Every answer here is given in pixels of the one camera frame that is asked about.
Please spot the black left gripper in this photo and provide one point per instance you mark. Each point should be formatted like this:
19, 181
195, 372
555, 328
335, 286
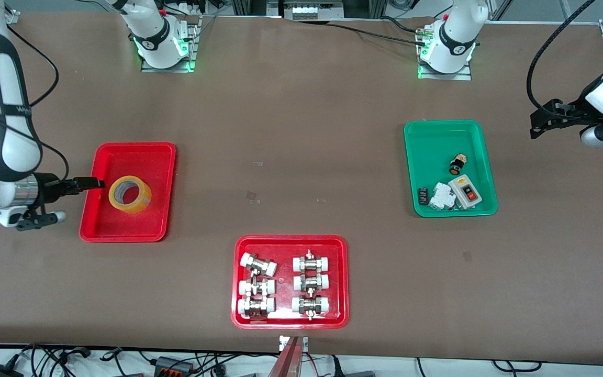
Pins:
572, 112

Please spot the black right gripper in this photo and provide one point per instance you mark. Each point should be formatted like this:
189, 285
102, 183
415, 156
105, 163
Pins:
48, 188

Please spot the yellow packing tape roll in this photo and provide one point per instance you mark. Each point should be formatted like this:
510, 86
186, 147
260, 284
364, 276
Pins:
139, 206

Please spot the red plastic tray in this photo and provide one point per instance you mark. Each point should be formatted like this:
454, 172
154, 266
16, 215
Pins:
123, 225
285, 251

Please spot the green plastic tray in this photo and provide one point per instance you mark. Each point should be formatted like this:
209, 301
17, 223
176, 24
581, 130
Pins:
470, 140

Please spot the black orange push button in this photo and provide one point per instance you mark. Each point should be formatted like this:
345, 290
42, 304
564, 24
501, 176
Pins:
456, 167

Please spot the white circuit breaker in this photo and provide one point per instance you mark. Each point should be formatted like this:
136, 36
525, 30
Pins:
442, 198

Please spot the small black relay module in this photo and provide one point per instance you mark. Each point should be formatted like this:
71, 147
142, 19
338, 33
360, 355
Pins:
423, 196

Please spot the metal valve white end caps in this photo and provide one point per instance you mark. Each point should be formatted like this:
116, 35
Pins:
257, 287
311, 283
256, 306
310, 305
311, 263
259, 264

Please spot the black power adapter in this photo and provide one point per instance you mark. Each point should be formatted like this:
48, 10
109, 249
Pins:
0, 372

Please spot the white terminal block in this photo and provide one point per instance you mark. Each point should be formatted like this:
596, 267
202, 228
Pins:
314, 11

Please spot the red aluminium bar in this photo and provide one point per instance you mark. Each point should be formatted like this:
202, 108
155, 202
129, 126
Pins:
287, 362

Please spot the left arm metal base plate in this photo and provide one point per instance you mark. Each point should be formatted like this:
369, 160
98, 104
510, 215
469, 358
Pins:
464, 76

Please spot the grey switch box red button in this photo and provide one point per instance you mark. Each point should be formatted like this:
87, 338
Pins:
464, 192

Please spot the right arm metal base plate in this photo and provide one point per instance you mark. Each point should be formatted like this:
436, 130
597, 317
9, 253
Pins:
149, 67

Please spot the small silver bracket plate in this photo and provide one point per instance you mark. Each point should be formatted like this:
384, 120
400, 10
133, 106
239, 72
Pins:
282, 343

